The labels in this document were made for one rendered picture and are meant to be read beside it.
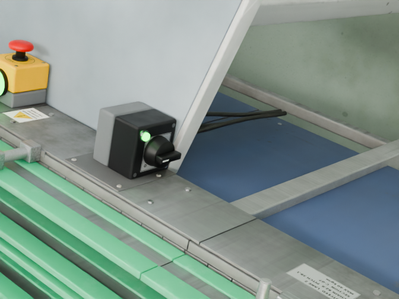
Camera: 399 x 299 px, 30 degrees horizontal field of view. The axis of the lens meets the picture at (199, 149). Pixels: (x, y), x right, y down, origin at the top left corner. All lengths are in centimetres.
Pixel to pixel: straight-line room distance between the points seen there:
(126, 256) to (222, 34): 32
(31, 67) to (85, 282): 41
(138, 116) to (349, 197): 36
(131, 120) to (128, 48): 14
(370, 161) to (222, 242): 47
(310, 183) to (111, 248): 38
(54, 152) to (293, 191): 35
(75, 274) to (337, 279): 33
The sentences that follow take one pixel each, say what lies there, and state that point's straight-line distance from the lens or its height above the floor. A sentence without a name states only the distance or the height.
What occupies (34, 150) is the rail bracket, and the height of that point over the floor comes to 89.
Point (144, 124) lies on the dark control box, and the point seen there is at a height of 82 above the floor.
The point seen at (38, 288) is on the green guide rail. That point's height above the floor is 91.
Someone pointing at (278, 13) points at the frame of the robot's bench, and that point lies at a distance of 114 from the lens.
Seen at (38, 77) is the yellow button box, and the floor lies 78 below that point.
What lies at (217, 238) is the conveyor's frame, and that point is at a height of 85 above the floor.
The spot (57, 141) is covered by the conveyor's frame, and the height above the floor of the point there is 84.
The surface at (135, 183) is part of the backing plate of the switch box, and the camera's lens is 103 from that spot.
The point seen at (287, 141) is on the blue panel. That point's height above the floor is 42.
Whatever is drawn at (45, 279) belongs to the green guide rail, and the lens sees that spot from 101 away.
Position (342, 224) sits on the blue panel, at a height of 62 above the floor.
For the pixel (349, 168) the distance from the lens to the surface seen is 126.
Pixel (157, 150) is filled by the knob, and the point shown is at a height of 81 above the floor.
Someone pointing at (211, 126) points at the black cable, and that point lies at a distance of 122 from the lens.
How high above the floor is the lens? 153
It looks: 48 degrees down
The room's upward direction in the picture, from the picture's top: 105 degrees counter-clockwise
